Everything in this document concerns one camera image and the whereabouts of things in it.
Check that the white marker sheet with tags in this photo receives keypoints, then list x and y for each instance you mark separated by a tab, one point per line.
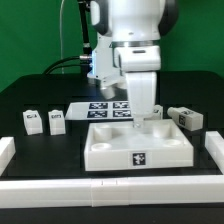
98	110

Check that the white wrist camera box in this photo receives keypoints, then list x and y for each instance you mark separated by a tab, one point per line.
137	59

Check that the white left fence piece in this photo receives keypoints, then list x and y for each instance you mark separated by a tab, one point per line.
7	151

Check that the white front fence rail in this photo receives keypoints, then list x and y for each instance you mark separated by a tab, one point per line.
112	192

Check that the white fence piece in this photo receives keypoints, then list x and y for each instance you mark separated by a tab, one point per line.
7	151
214	143

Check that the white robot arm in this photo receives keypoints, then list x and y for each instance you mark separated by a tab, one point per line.
126	23

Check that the white square table top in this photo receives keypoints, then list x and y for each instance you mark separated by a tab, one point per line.
121	146

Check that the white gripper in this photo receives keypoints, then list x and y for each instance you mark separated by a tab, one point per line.
141	91

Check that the white right fence piece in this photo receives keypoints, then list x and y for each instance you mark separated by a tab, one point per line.
214	143

